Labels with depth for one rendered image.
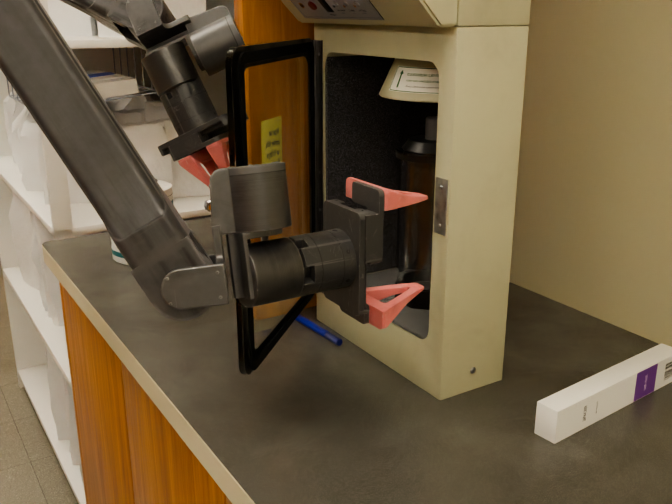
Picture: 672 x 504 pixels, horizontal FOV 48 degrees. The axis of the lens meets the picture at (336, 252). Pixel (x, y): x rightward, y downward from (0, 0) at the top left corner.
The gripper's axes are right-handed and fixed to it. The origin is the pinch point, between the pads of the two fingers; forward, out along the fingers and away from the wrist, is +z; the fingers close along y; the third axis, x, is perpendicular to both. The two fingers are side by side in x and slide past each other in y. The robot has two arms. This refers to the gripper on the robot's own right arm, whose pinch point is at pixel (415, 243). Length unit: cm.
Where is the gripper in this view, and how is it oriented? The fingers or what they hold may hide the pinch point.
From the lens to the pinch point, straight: 77.5
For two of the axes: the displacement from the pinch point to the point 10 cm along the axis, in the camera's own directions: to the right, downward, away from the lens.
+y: 0.0, -9.5, -3.1
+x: -5.3, -2.6, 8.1
